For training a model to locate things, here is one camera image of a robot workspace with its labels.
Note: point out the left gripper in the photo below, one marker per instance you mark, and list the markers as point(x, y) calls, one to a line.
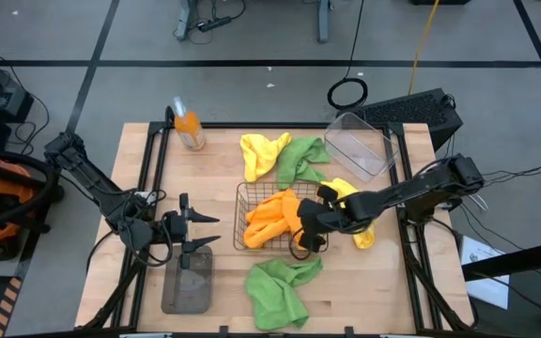
point(175, 227)

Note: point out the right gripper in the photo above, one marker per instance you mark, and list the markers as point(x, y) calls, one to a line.
point(331, 216)

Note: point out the yellow microfiber towel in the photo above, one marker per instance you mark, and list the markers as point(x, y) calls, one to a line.
point(364, 239)
point(258, 155)

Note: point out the green microfiber towel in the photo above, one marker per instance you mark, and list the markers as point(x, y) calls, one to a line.
point(275, 291)
point(298, 159)

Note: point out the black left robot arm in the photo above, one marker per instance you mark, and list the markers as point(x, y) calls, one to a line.
point(87, 173)

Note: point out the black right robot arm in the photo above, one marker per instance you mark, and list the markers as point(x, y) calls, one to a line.
point(416, 188)

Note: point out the grey tinted plastic bin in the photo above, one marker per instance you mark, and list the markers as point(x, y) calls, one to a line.
point(186, 286)

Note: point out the clear plastic bin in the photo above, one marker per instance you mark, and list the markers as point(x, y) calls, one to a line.
point(360, 150)

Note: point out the orange spray bottle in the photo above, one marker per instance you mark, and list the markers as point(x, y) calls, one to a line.
point(188, 131)

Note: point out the white paper sheet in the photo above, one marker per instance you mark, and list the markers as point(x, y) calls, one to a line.
point(484, 277)

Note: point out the grey desk leg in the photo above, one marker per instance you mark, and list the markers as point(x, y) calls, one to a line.
point(185, 19)
point(323, 21)

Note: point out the orange and black vacuum cleaner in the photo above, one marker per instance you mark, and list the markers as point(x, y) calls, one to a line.
point(3, 188)

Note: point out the black power strip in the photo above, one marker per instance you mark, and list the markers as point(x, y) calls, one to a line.
point(214, 23)

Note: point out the black aluminium table frame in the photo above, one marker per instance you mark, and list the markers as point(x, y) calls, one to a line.
point(275, 125)

